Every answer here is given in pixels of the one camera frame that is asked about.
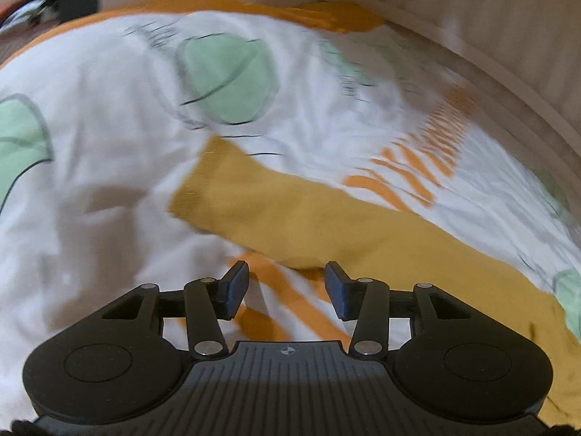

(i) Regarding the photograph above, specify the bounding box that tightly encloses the mustard yellow small garment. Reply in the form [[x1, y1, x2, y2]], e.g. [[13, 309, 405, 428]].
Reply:
[[169, 136, 581, 423]]

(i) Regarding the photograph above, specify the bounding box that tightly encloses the white printed bed sheet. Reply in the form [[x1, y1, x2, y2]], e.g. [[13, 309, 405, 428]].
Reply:
[[0, 0, 581, 421]]

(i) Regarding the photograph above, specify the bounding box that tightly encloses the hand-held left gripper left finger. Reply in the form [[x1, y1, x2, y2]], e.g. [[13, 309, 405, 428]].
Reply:
[[102, 261, 250, 360]]

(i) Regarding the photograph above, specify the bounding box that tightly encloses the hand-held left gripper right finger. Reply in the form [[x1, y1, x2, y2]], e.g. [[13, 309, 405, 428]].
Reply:
[[325, 261, 473, 358]]

